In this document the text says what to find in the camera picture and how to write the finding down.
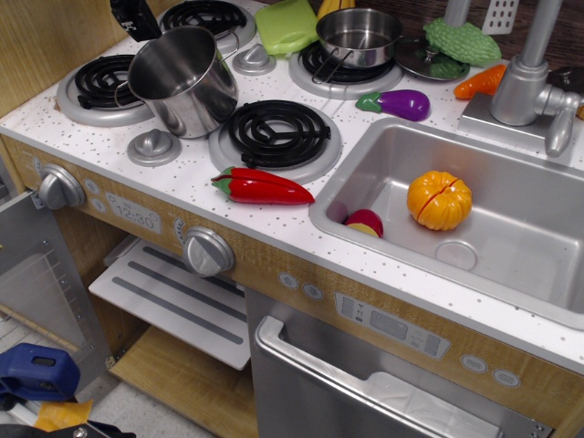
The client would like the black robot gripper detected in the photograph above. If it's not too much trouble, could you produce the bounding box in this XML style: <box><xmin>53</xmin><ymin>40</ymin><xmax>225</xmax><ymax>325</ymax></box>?
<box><xmin>109</xmin><ymin>0</ymin><xmax>162</xmax><ymax>42</ymax></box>

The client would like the tall steel pot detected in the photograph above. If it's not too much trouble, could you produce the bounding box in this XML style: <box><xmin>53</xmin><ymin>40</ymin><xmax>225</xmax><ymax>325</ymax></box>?
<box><xmin>114</xmin><ymin>26</ymin><xmax>239</xmax><ymax>139</ymax></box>

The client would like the steel pot lid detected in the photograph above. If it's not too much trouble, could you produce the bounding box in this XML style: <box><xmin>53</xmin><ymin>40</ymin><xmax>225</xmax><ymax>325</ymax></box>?
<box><xmin>394</xmin><ymin>37</ymin><xmax>470</xmax><ymax>81</ymax></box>

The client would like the front left black burner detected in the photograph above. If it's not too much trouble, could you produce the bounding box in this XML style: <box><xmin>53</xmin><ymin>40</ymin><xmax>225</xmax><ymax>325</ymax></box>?
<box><xmin>57</xmin><ymin>55</ymin><xmax>153</xmax><ymax>128</ymax></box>

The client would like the black burner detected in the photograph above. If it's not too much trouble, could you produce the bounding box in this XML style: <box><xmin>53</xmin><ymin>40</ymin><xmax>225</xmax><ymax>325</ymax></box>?
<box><xmin>209</xmin><ymin>99</ymin><xmax>343</xmax><ymax>184</ymax></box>
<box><xmin>159</xmin><ymin>1</ymin><xmax>256</xmax><ymax>54</ymax></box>
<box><xmin>57</xmin><ymin>55</ymin><xmax>153</xmax><ymax>128</ymax></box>
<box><xmin>288</xmin><ymin>43</ymin><xmax>403</xmax><ymax>100</ymax></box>

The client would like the back left black burner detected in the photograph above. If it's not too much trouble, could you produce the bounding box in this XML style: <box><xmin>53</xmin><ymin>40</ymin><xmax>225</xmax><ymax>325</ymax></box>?
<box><xmin>159</xmin><ymin>1</ymin><xmax>256</xmax><ymax>54</ymax></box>

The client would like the back grey stovetop knob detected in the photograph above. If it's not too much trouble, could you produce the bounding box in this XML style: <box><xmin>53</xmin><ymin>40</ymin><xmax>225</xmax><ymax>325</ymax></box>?
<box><xmin>233</xmin><ymin>44</ymin><xmax>276</xmax><ymax>76</ymax></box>

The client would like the grey stovetop knob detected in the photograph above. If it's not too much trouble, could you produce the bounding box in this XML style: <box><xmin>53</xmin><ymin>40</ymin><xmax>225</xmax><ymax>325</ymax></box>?
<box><xmin>127</xmin><ymin>129</ymin><xmax>182</xmax><ymax>167</ymax></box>
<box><xmin>233</xmin><ymin>44</ymin><xmax>276</xmax><ymax>76</ymax></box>

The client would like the front grey stovetop knob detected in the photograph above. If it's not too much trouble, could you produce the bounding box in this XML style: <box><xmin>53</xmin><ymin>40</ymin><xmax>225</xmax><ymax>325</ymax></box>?
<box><xmin>127</xmin><ymin>129</ymin><xmax>182</xmax><ymax>167</ymax></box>

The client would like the front right black burner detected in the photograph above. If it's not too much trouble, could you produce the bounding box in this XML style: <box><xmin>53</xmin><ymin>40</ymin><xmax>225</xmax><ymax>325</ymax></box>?
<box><xmin>209</xmin><ymin>99</ymin><xmax>343</xmax><ymax>184</ymax></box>

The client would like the back right black burner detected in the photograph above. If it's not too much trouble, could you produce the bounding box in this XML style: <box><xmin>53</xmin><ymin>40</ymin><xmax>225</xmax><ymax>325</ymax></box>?
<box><xmin>288</xmin><ymin>43</ymin><xmax>403</xmax><ymax>100</ymax></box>

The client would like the left silver oven knob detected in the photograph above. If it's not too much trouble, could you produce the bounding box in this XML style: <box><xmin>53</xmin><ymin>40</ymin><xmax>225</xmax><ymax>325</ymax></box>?
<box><xmin>38</xmin><ymin>163</ymin><xmax>86</xmax><ymax>210</ymax></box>

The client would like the silver oven knob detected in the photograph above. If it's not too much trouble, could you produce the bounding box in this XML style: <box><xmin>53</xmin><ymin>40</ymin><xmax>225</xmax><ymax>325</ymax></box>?
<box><xmin>182</xmin><ymin>226</ymin><xmax>235</xmax><ymax>277</ymax></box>
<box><xmin>38</xmin><ymin>163</ymin><xmax>86</xmax><ymax>210</ymax></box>

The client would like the yellow toy banana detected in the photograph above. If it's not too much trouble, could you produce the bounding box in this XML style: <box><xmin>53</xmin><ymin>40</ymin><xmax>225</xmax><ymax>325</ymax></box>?
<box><xmin>317</xmin><ymin>0</ymin><xmax>356</xmax><ymax>19</ymax></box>

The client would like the oven clock display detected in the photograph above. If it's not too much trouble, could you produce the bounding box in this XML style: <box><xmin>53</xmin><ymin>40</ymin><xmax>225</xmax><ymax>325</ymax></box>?
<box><xmin>105</xmin><ymin>193</ymin><xmax>162</xmax><ymax>235</ymax></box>

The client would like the red toy chili pepper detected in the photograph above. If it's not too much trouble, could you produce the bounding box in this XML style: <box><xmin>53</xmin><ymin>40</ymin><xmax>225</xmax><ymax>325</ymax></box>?
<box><xmin>211</xmin><ymin>167</ymin><xmax>315</xmax><ymax>205</ymax></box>

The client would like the small steel saucepan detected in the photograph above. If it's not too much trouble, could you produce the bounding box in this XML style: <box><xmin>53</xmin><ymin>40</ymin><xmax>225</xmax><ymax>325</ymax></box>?
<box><xmin>312</xmin><ymin>7</ymin><xmax>402</xmax><ymax>83</ymax></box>

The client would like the right silver oven knob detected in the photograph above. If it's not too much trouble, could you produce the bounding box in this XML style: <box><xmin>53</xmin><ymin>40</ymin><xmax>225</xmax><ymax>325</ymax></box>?
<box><xmin>182</xmin><ymin>226</ymin><xmax>235</xmax><ymax>277</ymax></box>

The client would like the white oven rack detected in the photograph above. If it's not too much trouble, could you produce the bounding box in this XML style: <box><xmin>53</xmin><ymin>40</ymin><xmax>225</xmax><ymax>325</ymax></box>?
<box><xmin>89</xmin><ymin>239</ymin><xmax>250</xmax><ymax>370</ymax></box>

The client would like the purple toy eggplant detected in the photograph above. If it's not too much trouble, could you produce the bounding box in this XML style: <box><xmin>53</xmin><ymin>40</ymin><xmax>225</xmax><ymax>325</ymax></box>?
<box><xmin>355</xmin><ymin>89</ymin><xmax>431</xmax><ymax>121</ymax></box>

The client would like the open oven door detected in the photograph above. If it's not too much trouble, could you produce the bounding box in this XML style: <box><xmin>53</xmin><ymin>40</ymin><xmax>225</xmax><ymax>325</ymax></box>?
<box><xmin>1</xmin><ymin>192</ymin><xmax>110</xmax><ymax>396</ymax></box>

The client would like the red yellow toy fruit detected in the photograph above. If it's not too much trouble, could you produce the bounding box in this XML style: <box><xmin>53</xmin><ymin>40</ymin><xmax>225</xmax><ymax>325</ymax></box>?
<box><xmin>344</xmin><ymin>209</ymin><xmax>384</xmax><ymax>238</ymax></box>

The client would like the green toy bitter gourd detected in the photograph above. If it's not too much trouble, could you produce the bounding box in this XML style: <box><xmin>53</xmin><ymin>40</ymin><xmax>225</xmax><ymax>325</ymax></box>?
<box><xmin>422</xmin><ymin>18</ymin><xmax>502</xmax><ymax>68</ymax></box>

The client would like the orange toy pumpkin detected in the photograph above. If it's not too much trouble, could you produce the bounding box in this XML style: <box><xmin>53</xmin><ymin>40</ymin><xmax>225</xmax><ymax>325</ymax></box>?
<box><xmin>406</xmin><ymin>171</ymin><xmax>473</xmax><ymax>231</ymax></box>

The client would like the orange toy carrot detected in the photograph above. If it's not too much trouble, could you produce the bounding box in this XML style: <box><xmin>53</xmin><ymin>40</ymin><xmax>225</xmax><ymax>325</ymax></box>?
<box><xmin>454</xmin><ymin>64</ymin><xmax>506</xmax><ymax>100</ymax></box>

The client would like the dishwasher control panel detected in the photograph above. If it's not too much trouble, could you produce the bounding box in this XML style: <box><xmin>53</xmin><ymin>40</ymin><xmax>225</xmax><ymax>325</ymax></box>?
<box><xmin>334</xmin><ymin>292</ymin><xmax>451</xmax><ymax>360</ymax></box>

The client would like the silver slotted spatula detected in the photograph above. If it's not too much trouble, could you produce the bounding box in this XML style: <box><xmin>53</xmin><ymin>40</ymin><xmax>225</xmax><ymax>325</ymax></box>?
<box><xmin>482</xmin><ymin>0</ymin><xmax>519</xmax><ymax>36</ymax></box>

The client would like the blue clamp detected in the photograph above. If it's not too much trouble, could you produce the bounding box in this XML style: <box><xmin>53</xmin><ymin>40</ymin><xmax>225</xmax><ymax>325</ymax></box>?
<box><xmin>1</xmin><ymin>343</ymin><xmax>81</xmax><ymax>402</ymax></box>

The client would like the silver toy faucet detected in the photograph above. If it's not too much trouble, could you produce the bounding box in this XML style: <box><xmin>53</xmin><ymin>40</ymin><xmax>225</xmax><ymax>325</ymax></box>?
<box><xmin>458</xmin><ymin>1</ymin><xmax>583</xmax><ymax>158</ymax></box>

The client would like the silver dishwasher door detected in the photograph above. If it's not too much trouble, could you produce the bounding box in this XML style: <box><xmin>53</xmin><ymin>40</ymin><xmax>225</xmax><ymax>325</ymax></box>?
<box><xmin>245</xmin><ymin>291</ymin><xmax>553</xmax><ymax>437</ymax></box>

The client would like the silver toy sink basin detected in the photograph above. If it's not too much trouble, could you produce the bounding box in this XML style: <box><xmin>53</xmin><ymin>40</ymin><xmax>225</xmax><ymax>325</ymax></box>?
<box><xmin>309</xmin><ymin>120</ymin><xmax>583</xmax><ymax>329</ymax></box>

